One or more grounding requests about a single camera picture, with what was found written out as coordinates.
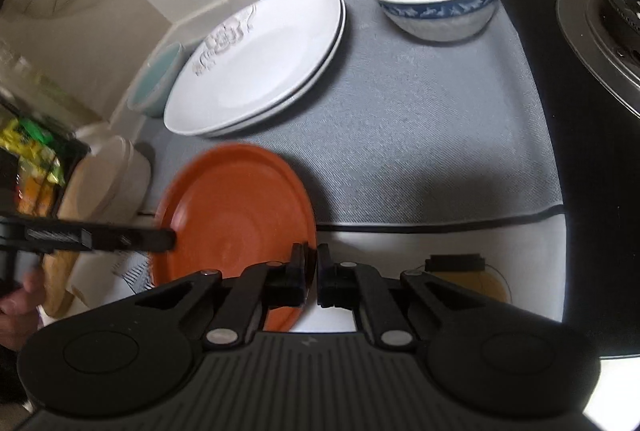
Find black basket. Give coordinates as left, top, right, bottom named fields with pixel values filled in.
left=0, top=96, right=93, bottom=217

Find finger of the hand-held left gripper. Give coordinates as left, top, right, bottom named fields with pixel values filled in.
left=90, top=227, right=177, bottom=253

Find grey drying mat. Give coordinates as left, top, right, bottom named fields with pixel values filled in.
left=137, top=0, right=566, bottom=227

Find black stove burner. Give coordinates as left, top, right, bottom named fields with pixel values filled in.
left=601, top=0, right=640, bottom=64

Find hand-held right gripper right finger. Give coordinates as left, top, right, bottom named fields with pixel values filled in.
left=316, top=242, right=502, bottom=348

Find colourful snack packets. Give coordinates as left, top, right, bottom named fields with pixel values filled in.
left=0, top=117, right=68, bottom=214

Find white plain plate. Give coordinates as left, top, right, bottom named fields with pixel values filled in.
left=202, top=0, right=347, bottom=138

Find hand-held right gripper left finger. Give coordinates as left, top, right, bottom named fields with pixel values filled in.
left=131, top=242, right=315, bottom=349

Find person's left hand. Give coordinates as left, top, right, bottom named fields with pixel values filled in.
left=0, top=270, right=47, bottom=353

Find black stove top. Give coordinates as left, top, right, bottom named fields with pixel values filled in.
left=492, top=0, right=640, bottom=358

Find orange plate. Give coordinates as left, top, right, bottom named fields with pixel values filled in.
left=151, top=143, right=319, bottom=333

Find wooden board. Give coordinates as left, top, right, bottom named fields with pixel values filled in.
left=41, top=252, right=82, bottom=318

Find tan disc with black clip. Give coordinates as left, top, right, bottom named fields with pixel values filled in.
left=402, top=254, right=513, bottom=304

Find white embossed plate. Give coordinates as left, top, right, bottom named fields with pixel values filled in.
left=163, top=0, right=343, bottom=135

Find teal bowl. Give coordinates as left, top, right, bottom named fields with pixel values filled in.
left=126, top=42, right=185, bottom=118

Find cream round container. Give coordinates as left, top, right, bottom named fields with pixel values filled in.
left=60, top=134, right=152, bottom=224

